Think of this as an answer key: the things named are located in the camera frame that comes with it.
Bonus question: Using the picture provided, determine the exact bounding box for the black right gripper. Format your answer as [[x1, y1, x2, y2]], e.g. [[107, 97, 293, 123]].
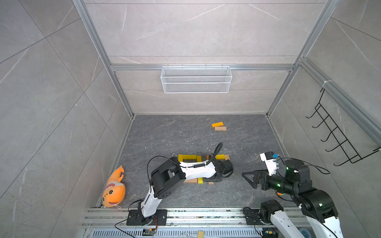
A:
[[241, 167, 295, 195]]

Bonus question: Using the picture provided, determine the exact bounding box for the yellow block angled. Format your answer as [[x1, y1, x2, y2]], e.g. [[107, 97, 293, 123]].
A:
[[215, 155, 226, 160]]

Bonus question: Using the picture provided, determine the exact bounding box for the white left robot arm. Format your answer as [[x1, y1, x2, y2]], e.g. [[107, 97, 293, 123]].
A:
[[140, 157, 234, 218]]

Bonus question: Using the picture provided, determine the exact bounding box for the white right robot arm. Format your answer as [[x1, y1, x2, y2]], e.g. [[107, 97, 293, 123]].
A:
[[242, 158, 343, 238]]

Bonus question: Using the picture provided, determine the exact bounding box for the amber yellow block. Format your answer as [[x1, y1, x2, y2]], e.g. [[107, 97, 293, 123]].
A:
[[212, 122, 224, 128]]

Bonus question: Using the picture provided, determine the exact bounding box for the orange plush toy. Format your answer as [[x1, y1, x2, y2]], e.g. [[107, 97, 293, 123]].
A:
[[102, 166, 126, 208]]

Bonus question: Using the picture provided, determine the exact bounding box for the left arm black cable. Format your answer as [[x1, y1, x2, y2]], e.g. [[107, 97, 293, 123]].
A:
[[146, 142, 224, 185]]

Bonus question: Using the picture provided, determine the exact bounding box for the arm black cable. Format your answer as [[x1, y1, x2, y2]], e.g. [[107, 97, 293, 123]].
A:
[[276, 157, 331, 176], [146, 142, 224, 185]]

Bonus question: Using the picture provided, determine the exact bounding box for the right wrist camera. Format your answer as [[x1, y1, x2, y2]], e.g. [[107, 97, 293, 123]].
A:
[[260, 151, 278, 176]]

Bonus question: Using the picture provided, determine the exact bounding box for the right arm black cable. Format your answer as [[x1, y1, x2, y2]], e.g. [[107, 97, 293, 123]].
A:
[[276, 157, 331, 176]]

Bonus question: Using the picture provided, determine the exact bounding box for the black wire hook rack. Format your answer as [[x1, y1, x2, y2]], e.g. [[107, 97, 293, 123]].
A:
[[305, 89, 381, 167]]

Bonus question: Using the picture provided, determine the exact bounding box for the white wire mesh basket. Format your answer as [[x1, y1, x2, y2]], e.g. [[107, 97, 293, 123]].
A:
[[160, 66, 233, 94]]

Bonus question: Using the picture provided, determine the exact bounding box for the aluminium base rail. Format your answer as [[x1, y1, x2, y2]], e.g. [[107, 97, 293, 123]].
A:
[[80, 207, 331, 238]]

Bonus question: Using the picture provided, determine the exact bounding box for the aluminium frame post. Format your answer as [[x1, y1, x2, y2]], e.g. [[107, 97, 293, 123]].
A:
[[73, 0, 134, 119]]

